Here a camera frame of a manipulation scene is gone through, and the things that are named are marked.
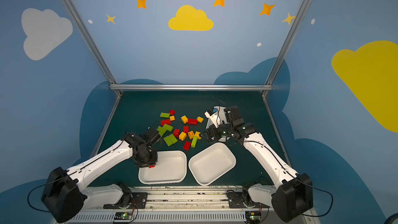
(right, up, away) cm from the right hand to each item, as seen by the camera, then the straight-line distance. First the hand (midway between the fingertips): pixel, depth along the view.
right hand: (207, 129), depth 77 cm
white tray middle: (+1, -21, +7) cm, 23 cm away
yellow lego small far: (-23, +4, +27) cm, 36 cm away
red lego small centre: (-13, -3, +21) cm, 25 cm away
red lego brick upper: (-9, +1, +26) cm, 28 cm away
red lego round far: (-24, +8, +30) cm, 39 cm away
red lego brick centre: (-19, -5, +20) cm, 28 cm away
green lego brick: (-24, -2, +21) cm, 32 cm away
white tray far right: (+5, +9, -10) cm, 15 cm away
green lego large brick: (-23, -10, +18) cm, 31 cm away
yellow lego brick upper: (-15, +3, +27) cm, 31 cm away
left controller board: (-40, -39, -7) cm, 56 cm away
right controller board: (+21, -40, -6) cm, 46 cm away
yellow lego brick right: (-6, -6, +19) cm, 20 cm away
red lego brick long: (-27, +1, +28) cm, 39 cm away
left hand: (-28, -18, +2) cm, 33 cm away
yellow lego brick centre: (-15, -7, +18) cm, 24 cm away
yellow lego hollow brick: (-10, -6, +18) cm, 21 cm away
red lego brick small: (-29, -19, 0) cm, 35 cm away
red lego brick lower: (-12, -12, +15) cm, 22 cm away
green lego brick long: (-28, +6, +30) cm, 41 cm away
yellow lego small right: (-4, +2, +27) cm, 27 cm away
